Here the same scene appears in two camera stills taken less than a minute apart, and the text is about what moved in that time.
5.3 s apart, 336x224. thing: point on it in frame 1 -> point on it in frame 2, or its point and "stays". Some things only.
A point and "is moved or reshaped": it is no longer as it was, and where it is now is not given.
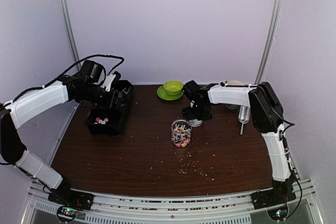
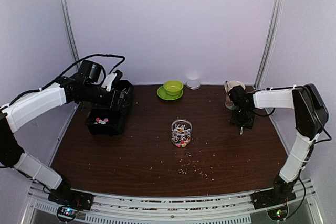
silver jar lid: [196, 123] is moved or reshaped
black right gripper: [188, 115] -> [249, 124]
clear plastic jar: [181, 132] stays
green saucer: [161, 93] stays
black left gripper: [115, 104] stays
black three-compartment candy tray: [108, 121] stays
